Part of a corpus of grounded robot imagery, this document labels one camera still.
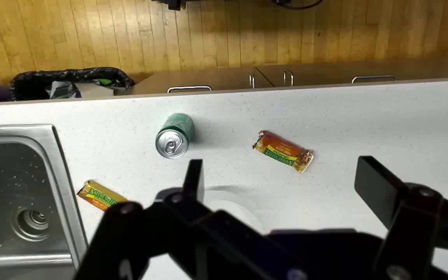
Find wooden lower cabinets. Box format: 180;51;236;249
129;54;448;96

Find black floor cable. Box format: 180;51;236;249
271;0;325;11

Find round metal sink drain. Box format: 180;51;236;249
12;204;53;243

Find silver drawer handle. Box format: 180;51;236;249
350;73;397;85
165;82;215;95

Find black floor stand base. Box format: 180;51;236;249
152;0;188;11

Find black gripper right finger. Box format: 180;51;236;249
353;154;448;280

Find yellow snack bar wrapper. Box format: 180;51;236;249
76;179;129;213

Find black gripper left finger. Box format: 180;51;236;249
73;157;268;280

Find orange snack bar wrapper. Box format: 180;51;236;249
250;129;317;174

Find green sprite can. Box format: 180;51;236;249
154;112;198;160

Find stainless steel double sink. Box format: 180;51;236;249
0;123;90;280

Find black bag trash bin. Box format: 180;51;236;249
9;65;137;103

